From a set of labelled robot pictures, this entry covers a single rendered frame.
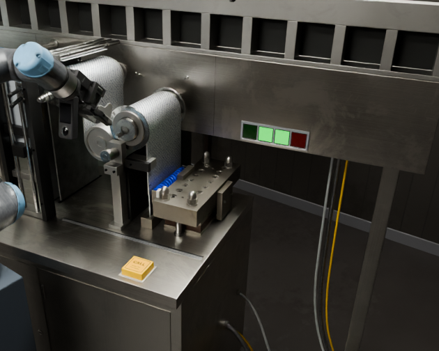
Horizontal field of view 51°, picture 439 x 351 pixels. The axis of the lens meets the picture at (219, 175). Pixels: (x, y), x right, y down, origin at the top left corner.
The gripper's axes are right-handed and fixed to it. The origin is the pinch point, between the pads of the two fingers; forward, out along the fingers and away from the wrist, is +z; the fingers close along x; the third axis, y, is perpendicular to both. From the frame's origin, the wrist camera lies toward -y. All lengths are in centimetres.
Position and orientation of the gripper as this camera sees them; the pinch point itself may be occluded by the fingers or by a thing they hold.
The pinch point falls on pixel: (102, 123)
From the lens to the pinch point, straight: 140.3
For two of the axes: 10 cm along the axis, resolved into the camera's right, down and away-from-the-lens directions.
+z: 2.7, 2.8, 9.2
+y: 3.0, -9.3, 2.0
